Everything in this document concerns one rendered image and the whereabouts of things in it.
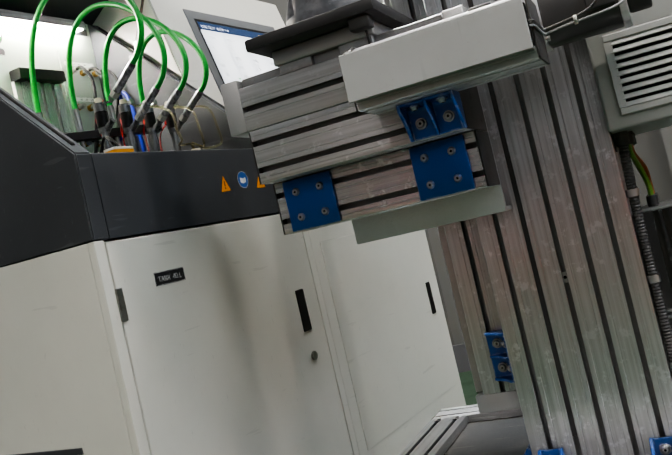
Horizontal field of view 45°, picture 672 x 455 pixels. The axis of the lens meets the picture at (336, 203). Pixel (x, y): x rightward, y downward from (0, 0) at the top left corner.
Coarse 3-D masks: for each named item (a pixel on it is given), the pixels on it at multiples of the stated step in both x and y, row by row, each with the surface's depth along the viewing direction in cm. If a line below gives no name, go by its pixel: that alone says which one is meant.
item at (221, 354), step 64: (128, 256) 148; (192, 256) 163; (256, 256) 181; (128, 320) 145; (192, 320) 159; (256, 320) 176; (320, 320) 198; (192, 384) 155; (256, 384) 171; (320, 384) 192; (192, 448) 151; (256, 448) 167; (320, 448) 186
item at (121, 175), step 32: (96, 160) 146; (128, 160) 153; (160, 160) 161; (192, 160) 170; (224, 160) 179; (128, 192) 152; (160, 192) 159; (192, 192) 167; (256, 192) 187; (128, 224) 150; (160, 224) 157; (192, 224) 165
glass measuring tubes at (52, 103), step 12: (12, 72) 201; (24, 72) 201; (36, 72) 204; (48, 72) 207; (60, 72) 211; (12, 84) 201; (24, 84) 201; (48, 84) 207; (60, 84) 211; (24, 96) 201; (48, 96) 207; (60, 96) 210; (48, 108) 207; (60, 108) 210; (48, 120) 207; (60, 120) 211
